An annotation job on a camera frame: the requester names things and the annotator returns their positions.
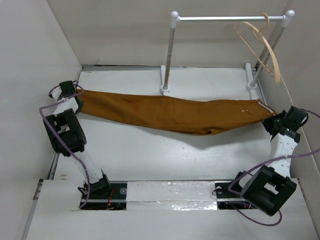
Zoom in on brown trousers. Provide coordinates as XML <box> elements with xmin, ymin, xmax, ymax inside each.
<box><xmin>79</xmin><ymin>90</ymin><xmax>276</xmax><ymax>135</ymax></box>

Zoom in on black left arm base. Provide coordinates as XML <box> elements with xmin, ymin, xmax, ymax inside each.
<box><xmin>78</xmin><ymin>181</ymin><xmax>128</xmax><ymax>211</ymax></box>

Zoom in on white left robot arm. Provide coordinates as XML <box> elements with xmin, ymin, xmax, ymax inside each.
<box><xmin>39</xmin><ymin>80</ymin><xmax>112</xmax><ymax>199</ymax></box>

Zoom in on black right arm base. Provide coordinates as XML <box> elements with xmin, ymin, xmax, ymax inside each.
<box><xmin>212</xmin><ymin>180</ymin><xmax>253</xmax><ymax>210</ymax></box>

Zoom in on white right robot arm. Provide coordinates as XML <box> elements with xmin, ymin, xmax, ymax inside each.
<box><xmin>231</xmin><ymin>106</ymin><xmax>309</xmax><ymax>216</ymax></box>

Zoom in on beige wooden clothes hanger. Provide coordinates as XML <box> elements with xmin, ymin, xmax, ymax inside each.
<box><xmin>233</xmin><ymin>12</ymin><xmax>281</xmax><ymax>84</ymax></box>

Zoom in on white metal clothes rack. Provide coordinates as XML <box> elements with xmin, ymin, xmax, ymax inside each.
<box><xmin>159</xmin><ymin>10</ymin><xmax>295</xmax><ymax>96</ymax></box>

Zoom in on silver foil tape strip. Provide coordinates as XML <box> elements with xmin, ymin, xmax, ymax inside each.
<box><xmin>126</xmin><ymin>180</ymin><xmax>218</xmax><ymax>211</ymax></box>

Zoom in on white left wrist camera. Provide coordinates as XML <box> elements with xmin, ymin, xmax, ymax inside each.
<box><xmin>48</xmin><ymin>86</ymin><xmax>62</xmax><ymax>102</ymax></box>

